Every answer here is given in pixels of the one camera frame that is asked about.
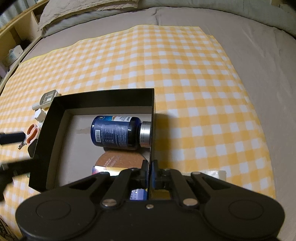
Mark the colourful card box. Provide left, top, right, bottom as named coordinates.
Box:
left=91, top=166, right=147, bottom=201

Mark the round cork coaster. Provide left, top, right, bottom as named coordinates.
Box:
left=95, top=150, right=146, bottom=169

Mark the white knob bottle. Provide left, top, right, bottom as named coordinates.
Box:
left=34, top=108, right=47, bottom=123

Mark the blue supplement bottle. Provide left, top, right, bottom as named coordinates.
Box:
left=90, top=115, right=152, bottom=150

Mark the white grey plug adapter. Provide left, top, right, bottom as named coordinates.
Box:
left=32, top=89, right=61, bottom=111

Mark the black cardboard box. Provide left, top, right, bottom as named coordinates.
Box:
left=29, top=88, right=156, bottom=192

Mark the yellow white checkered cloth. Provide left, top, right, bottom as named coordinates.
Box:
left=1, top=25, right=285, bottom=240

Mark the white tissue box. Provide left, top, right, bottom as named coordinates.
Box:
left=3, top=45, right=23, bottom=67

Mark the wooden bedside shelf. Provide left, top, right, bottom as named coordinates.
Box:
left=1, top=1, right=48, bottom=90

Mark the grey pillow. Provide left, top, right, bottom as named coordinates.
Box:
left=39, top=1, right=160, bottom=38

